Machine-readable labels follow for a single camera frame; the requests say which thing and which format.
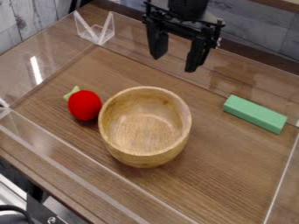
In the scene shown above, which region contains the clear acrylic tray enclosure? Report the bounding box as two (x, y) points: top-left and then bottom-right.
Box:
(0, 8), (299, 224)

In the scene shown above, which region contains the wooden bowl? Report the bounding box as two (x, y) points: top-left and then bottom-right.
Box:
(98, 86), (192, 168)

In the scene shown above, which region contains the black camera mount with cable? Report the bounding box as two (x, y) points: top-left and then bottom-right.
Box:
(0, 193), (84, 224)

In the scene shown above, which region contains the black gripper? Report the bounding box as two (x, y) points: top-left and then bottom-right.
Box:
(143, 0), (226, 73)

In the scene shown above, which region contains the red plush fruit green leaf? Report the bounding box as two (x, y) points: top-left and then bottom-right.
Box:
(63, 86), (103, 122)

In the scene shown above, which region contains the green rectangular block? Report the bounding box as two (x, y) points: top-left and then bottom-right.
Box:
(223, 94), (287, 134)

